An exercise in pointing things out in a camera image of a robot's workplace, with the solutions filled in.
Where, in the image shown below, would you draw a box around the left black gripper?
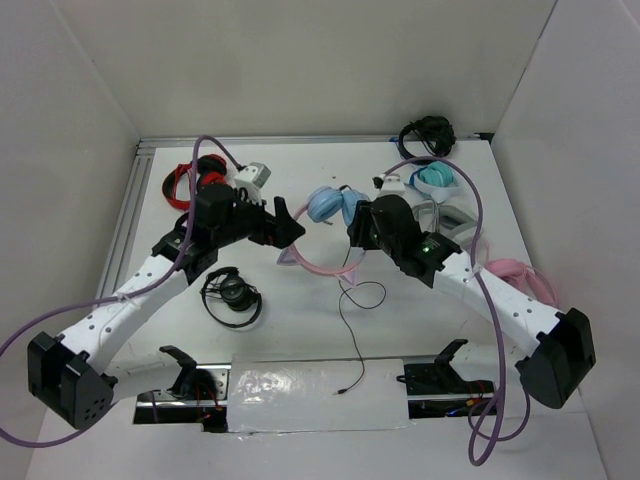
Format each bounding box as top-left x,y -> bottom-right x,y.
213,187 -> 305,249

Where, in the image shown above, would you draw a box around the pink blue cat-ear headphones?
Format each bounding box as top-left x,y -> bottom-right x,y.
276,185 -> 370,288

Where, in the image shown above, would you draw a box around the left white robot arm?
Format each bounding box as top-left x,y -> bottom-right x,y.
27,184 -> 305,430

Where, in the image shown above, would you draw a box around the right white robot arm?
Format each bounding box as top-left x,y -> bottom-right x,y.
348,195 -> 596,409

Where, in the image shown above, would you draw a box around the grey white headphones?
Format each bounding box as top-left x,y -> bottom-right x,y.
412,200 -> 478,249

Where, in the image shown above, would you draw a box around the teal white headphones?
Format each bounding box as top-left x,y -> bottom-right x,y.
406,161 -> 462,204

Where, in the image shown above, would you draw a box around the small black headphones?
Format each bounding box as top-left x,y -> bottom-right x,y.
200,267 -> 263,330

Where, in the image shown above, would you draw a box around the red black headphones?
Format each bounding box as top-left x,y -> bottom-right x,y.
161,154 -> 228,212

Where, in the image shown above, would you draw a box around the white taped front panel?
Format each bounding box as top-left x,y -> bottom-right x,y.
227,359 -> 410,434

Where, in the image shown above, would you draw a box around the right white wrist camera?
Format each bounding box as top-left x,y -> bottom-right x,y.
373,174 -> 406,198

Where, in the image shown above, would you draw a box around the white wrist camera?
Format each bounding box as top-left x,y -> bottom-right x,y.
373,174 -> 406,198
234,162 -> 271,204

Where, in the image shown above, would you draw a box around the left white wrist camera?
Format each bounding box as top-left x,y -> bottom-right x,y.
234,162 -> 271,204

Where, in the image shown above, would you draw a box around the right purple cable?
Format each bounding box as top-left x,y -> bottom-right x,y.
372,155 -> 531,466

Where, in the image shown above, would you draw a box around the purple cable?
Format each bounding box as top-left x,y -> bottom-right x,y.
0,134 -> 246,446
372,155 -> 531,466

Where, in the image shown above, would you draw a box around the black headphones with blue cable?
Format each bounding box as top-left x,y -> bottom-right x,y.
389,115 -> 457,166

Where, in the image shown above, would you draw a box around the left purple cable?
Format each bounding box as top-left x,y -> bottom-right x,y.
0,134 -> 246,446

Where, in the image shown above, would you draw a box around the aluminium frame rail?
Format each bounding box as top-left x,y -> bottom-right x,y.
98,134 -> 510,295

